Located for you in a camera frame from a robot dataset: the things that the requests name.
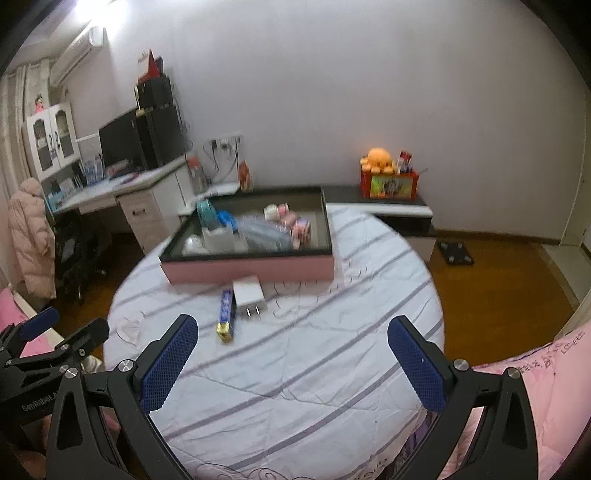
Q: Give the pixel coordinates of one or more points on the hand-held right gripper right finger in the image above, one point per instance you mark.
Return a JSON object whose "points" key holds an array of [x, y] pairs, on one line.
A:
{"points": [[415, 364]]}

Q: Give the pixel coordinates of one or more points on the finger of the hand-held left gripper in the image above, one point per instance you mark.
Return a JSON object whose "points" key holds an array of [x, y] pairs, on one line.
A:
{"points": [[39, 321], [87, 333]]}

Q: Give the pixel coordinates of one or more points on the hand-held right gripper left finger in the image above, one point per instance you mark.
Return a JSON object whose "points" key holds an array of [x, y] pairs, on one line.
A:
{"points": [[171, 364]]}

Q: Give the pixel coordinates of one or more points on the pink box with black rim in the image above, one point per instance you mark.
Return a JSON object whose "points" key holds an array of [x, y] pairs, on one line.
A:
{"points": [[249, 272]]}

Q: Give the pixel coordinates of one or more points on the teal round container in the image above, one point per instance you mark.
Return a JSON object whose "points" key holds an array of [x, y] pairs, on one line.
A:
{"points": [[206, 214]]}

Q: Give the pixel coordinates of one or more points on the blue case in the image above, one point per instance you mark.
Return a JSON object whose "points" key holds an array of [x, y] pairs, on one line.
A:
{"points": [[226, 220]]}

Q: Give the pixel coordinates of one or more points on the white pink building block figure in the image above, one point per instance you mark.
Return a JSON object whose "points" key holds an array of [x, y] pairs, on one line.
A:
{"points": [[277, 212]]}

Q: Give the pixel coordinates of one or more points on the pink bedding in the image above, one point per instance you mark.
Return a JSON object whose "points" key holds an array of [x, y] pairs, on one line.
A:
{"points": [[9, 304]]}

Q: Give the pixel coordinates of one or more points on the black office chair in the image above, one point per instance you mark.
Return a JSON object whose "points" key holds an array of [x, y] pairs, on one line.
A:
{"points": [[78, 258]]}

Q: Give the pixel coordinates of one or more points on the pink puffer jacket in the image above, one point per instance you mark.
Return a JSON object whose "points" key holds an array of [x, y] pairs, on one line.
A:
{"points": [[32, 240]]}

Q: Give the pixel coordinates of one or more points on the white charger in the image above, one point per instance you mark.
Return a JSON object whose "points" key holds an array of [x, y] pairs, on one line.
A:
{"points": [[247, 293]]}

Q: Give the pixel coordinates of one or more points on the black floor scale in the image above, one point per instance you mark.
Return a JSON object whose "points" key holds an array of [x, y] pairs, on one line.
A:
{"points": [[455, 253]]}

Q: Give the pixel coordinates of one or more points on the pink printed quilt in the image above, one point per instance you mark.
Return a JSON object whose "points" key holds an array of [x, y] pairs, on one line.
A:
{"points": [[545, 392]]}

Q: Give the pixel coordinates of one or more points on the white holder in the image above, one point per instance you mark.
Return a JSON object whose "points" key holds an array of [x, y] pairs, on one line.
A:
{"points": [[224, 240]]}

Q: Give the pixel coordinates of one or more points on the dark top nightstand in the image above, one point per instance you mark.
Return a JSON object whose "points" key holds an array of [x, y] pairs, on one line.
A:
{"points": [[397, 214]]}

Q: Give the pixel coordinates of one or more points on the blue white box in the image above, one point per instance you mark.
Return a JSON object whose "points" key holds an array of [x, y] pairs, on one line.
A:
{"points": [[92, 170]]}

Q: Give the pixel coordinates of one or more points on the white desk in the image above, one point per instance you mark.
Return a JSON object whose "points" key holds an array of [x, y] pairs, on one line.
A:
{"points": [[147, 184]]}

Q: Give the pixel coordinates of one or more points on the clear plastic bottle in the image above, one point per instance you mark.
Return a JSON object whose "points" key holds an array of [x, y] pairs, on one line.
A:
{"points": [[265, 233]]}

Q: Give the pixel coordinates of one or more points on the beige curtain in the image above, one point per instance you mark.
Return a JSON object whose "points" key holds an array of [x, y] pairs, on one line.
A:
{"points": [[11, 152]]}

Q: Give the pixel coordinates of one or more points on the white glass-door cabinet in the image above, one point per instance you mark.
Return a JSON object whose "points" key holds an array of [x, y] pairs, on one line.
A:
{"points": [[51, 141]]}

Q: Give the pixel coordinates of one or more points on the red printed box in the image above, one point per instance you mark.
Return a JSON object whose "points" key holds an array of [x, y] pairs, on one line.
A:
{"points": [[390, 185]]}

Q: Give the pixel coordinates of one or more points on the jar with orange lid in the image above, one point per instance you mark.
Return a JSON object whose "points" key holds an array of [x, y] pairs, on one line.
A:
{"points": [[196, 175]]}

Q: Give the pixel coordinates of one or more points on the black monitor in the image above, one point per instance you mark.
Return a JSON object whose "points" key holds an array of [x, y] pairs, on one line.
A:
{"points": [[121, 141]]}

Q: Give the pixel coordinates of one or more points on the small items in red box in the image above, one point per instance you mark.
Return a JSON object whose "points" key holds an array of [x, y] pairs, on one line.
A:
{"points": [[406, 162]]}

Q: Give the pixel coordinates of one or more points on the orange packet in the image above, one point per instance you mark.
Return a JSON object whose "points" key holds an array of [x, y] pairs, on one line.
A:
{"points": [[245, 175]]}

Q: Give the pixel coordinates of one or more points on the orange octopus plush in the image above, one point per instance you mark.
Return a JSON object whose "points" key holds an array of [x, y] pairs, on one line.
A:
{"points": [[377, 159]]}

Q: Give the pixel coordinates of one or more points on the black computer tower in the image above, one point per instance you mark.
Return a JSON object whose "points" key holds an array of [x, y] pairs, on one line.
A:
{"points": [[161, 136]]}

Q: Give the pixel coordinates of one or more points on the small pink doll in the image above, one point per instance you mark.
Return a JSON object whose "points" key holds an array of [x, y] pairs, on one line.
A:
{"points": [[39, 105]]}

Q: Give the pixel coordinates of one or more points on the white air conditioner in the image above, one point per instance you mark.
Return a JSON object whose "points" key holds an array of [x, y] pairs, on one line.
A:
{"points": [[76, 55]]}

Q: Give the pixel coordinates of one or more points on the red triangular item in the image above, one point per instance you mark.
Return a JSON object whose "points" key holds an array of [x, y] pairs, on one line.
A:
{"points": [[151, 67]]}

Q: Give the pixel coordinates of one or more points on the wall power outlet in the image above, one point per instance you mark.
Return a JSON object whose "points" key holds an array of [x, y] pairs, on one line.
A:
{"points": [[226, 141]]}

